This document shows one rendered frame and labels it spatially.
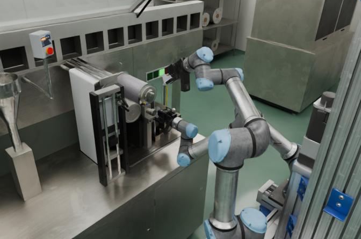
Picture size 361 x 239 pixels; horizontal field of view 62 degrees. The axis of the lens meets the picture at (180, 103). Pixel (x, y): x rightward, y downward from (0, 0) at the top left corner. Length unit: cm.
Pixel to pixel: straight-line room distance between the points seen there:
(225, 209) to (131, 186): 62
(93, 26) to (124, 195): 96
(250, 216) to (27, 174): 105
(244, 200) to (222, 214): 168
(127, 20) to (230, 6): 491
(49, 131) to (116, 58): 60
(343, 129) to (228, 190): 46
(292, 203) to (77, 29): 141
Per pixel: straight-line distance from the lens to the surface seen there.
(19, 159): 159
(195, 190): 216
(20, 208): 171
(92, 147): 181
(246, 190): 304
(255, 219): 138
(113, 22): 193
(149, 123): 182
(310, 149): 134
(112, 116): 153
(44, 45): 137
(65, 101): 189
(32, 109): 181
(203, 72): 136
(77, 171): 182
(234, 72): 140
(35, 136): 190
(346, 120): 114
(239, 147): 109
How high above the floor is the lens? 205
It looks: 28 degrees down
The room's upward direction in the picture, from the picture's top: 2 degrees clockwise
